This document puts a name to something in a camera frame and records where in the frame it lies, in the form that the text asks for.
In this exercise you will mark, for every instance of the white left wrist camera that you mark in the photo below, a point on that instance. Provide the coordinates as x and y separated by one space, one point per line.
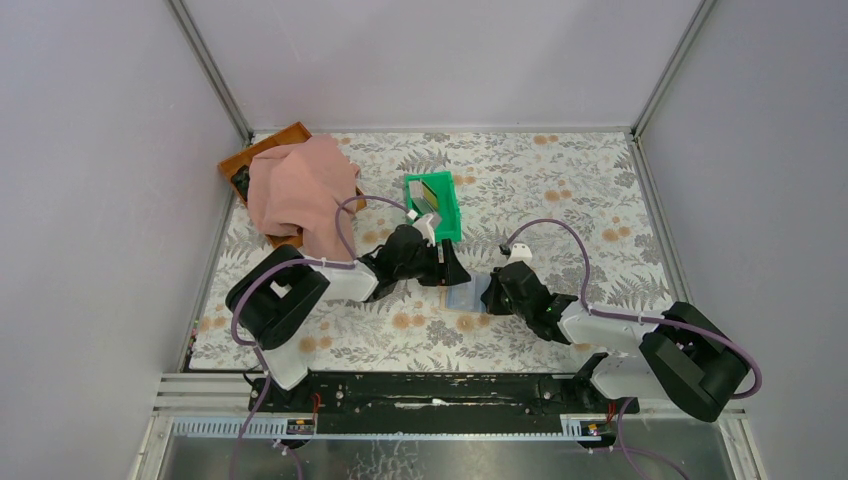
426 224

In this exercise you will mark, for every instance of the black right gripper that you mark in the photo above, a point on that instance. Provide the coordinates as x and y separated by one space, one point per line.
497 291

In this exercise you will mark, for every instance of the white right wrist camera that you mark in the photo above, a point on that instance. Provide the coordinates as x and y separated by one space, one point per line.
516 252

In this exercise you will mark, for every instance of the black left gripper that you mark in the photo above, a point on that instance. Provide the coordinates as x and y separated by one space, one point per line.
436 261

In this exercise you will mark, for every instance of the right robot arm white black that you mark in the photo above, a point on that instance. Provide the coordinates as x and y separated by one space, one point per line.
674 355

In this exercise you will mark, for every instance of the green plastic bin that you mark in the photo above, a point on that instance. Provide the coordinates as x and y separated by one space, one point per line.
443 184

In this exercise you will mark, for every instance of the pink cloth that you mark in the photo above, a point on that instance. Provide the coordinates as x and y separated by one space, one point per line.
297 189

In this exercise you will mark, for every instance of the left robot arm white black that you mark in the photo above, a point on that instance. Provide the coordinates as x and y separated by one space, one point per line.
277 296

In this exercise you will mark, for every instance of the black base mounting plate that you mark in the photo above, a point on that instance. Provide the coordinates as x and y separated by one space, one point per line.
386 398

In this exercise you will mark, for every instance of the beige card holder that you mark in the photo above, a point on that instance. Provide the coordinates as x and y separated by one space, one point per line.
466 297

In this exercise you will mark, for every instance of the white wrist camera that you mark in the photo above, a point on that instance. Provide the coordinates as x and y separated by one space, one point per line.
426 224
516 252

